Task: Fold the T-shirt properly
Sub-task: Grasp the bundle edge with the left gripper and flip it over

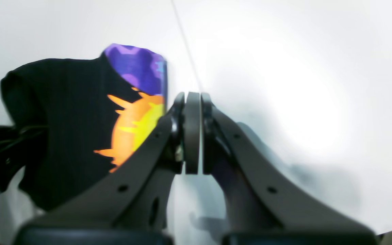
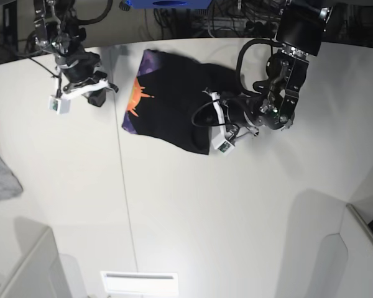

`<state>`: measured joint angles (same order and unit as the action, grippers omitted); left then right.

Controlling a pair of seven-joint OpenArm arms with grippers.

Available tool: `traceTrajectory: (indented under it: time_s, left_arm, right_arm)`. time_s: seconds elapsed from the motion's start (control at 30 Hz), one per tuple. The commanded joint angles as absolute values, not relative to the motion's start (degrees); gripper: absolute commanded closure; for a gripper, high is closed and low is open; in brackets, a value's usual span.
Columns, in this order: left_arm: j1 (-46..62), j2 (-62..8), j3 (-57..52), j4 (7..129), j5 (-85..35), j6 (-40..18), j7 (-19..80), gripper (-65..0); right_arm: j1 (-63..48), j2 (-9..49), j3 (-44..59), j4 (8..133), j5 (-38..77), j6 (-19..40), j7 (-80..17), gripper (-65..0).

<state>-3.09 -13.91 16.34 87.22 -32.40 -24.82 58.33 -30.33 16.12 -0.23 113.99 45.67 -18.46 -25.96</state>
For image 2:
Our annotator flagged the black T-shirt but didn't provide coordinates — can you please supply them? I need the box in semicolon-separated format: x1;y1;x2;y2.
122;49;240;155

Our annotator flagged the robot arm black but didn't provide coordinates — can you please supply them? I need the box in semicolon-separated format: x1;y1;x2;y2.
191;1;332;146
32;1;118;114

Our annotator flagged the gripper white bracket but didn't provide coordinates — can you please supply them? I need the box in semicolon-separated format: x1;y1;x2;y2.
54;52;119;107
202;89;259;145

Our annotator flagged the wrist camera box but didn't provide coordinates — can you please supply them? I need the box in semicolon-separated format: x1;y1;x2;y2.
48;96;71;115
211;135;235;156

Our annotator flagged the blue plastic bin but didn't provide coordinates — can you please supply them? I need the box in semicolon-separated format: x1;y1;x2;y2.
129;0;211;9

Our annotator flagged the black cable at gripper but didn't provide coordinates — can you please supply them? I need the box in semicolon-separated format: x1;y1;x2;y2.
191;99;228;128

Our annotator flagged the white bin right front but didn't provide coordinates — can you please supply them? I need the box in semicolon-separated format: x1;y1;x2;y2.
312;204;373;297

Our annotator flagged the black equipment rack left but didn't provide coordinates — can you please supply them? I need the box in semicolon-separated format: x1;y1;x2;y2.
2;1;18;50

